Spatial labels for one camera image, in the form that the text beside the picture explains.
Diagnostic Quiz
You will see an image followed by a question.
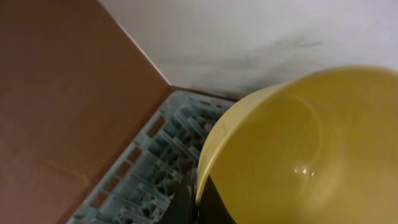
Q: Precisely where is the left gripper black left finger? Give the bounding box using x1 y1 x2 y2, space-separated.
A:
157 169 197 224

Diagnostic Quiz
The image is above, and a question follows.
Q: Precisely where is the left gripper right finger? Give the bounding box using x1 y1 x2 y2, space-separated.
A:
197 176 236 224

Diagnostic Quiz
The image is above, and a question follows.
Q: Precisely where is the yellow plastic bowl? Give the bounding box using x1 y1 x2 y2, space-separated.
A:
195 66 397 223

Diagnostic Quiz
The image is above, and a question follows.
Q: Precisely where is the grey dishwasher rack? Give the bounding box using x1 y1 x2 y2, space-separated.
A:
67 91 233 224

